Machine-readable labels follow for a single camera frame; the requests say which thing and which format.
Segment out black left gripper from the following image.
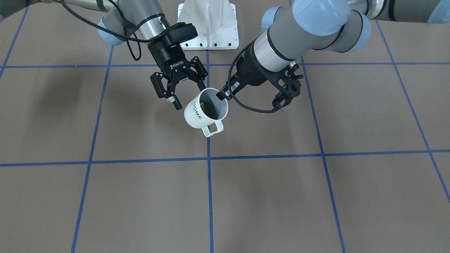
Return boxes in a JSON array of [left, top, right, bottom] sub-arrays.
[[216, 44, 278, 100]]

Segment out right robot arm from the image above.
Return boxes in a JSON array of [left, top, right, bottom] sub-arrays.
[[57, 0, 208, 110]]

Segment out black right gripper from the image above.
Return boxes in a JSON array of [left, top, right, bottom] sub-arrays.
[[148, 23, 208, 110]]

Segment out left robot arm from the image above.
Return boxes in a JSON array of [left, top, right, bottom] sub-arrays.
[[217, 0, 449, 108]]

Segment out white HOME mug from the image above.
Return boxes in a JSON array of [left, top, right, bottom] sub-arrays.
[[184, 88, 229, 137]]

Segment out yellow green lemon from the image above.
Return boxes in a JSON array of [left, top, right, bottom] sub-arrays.
[[199, 102, 210, 117]]

